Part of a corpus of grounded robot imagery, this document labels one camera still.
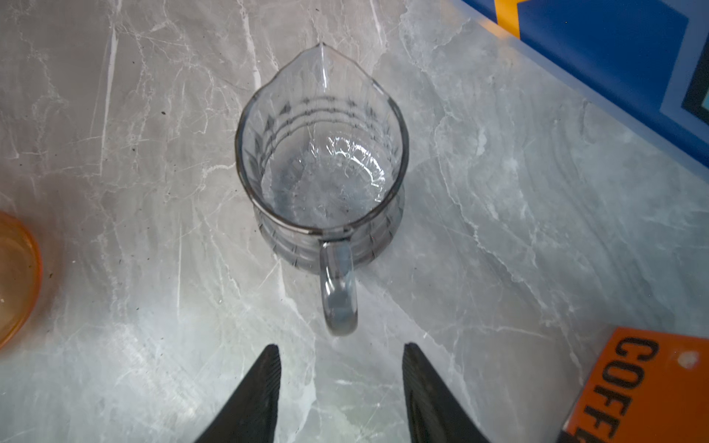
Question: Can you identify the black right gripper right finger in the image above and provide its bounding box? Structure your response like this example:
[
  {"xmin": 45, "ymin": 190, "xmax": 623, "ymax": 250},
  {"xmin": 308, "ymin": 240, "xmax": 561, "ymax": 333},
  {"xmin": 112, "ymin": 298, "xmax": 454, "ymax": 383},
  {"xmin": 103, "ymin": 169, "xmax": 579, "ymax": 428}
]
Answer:
[{"xmin": 402, "ymin": 343, "xmax": 489, "ymax": 443}]

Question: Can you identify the grey glass mug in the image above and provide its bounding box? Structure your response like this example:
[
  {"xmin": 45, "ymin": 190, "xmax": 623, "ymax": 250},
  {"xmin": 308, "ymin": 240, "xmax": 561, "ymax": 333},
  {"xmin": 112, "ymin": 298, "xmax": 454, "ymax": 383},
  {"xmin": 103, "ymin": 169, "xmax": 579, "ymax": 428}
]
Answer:
[{"xmin": 234, "ymin": 43, "xmax": 410, "ymax": 336}]

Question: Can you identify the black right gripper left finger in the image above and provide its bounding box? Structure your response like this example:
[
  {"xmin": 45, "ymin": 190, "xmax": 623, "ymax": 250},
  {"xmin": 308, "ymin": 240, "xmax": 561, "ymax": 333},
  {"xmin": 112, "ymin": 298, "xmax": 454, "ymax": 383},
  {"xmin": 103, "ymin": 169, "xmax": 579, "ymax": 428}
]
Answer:
[{"xmin": 196, "ymin": 344, "xmax": 282, "ymax": 443}]

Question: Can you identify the cream coffee filter pack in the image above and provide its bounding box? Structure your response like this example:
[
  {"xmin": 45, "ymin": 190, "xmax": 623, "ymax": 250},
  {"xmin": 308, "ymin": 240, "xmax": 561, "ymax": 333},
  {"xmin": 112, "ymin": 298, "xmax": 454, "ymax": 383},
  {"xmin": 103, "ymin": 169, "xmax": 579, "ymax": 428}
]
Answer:
[{"xmin": 558, "ymin": 328, "xmax": 708, "ymax": 443}]

